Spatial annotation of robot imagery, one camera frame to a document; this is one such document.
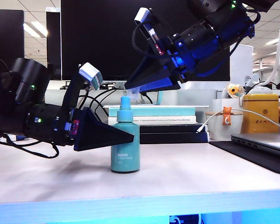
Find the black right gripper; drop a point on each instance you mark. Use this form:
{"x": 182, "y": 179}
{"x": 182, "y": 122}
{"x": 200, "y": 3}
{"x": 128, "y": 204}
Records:
{"x": 193, "y": 44}

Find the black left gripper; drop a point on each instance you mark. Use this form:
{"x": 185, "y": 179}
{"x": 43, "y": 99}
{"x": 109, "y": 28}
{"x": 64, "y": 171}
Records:
{"x": 49, "y": 123}

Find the clear plastic sprayer lid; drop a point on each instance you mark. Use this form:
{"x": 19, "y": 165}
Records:
{"x": 133, "y": 93}

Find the teal spray bottle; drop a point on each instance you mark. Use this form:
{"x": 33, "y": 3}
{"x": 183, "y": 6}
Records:
{"x": 124, "y": 158}

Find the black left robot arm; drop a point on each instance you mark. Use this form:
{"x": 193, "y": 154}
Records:
{"x": 30, "y": 77}

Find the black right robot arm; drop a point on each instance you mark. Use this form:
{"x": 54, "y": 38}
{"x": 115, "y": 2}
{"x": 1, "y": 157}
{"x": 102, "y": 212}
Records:
{"x": 228, "y": 21}

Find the white jar with wooden lid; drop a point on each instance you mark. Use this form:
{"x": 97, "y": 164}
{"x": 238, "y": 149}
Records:
{"x": 214, "y": 130}

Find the teal cover book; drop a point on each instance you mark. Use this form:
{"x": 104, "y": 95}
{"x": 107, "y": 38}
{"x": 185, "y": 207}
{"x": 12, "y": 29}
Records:
{"x": 165, "y": 112}

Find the white cover book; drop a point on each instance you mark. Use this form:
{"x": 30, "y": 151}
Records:
{"x": 165, "y": 121}

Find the white square box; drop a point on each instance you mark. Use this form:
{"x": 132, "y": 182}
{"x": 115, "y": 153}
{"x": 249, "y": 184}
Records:
{"x": 218, "y": 106}

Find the large black AOC monitor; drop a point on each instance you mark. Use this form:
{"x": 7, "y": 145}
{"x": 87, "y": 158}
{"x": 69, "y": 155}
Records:
{"x": 95, "y": 35}

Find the plush toy with sunflower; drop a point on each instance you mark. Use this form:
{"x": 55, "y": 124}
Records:
{"x": 234, "y": 91}

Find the white partition board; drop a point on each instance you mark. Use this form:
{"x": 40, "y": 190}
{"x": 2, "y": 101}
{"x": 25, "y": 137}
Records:
{"x": 241, "y": 70}

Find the small white figure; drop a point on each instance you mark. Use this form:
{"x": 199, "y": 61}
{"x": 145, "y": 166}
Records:
{"x": 253, "y": 80}

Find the yellow tin box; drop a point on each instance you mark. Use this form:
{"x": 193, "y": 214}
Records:
{"x": 261, "y": 121}

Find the black desk mat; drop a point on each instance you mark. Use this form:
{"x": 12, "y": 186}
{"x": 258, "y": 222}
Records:
{"x": 247, "y": 156}

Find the ceiling light panel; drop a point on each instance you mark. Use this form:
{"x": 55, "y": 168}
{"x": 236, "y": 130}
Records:
{"x": 36, "y": 29}

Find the dark blue printed object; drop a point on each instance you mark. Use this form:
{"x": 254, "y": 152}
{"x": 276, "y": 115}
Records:
{"x": 184, "y": 220}

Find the grey laptop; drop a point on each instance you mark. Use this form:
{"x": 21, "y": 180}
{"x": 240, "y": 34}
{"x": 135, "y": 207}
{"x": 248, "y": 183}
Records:
{"x": 266, "y": 140}

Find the black side monitor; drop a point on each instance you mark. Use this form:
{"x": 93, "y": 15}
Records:
{"x": 7, "y": 35}

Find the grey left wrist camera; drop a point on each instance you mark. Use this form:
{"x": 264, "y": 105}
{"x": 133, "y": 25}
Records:
{"x": 91, "y": 74}

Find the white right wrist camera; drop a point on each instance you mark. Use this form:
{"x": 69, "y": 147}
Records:
{"x": 142, "y": 15}

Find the black monitor with white frame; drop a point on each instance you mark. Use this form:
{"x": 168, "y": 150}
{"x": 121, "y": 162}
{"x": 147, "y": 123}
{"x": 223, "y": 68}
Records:
{"x": 54, "y": 42}

